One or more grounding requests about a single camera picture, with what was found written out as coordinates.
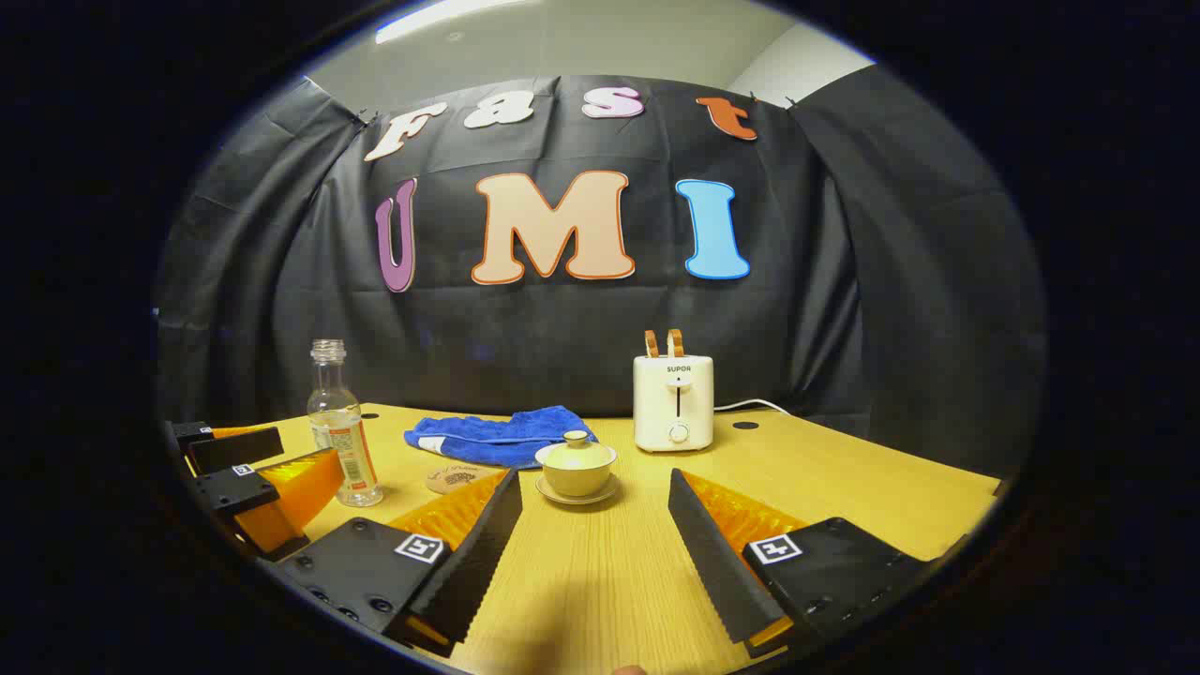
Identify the clear plastic water bottle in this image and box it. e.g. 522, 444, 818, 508
307, 339, 383, 508

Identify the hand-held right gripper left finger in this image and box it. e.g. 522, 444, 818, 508
279, 467, 524, 659

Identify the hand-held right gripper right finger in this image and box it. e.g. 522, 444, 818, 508
667, 467, 940, 659

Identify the cream ceramic teacup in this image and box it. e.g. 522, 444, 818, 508
542, 452, 615, 498

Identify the cream teacup lid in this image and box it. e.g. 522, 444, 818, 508
535, 430, 618, 470

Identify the black backdrop cloth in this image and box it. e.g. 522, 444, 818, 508
155, 64, 1046, 479

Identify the cream ceramic saucer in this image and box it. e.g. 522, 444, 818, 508
535, 473, 620, 507

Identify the white toaster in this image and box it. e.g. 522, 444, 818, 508
633, 354, 715, 454

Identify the blue towel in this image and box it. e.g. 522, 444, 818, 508
404, 405, 596, 470

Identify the round cork coaster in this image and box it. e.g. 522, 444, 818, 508
425, 464, 503, 495

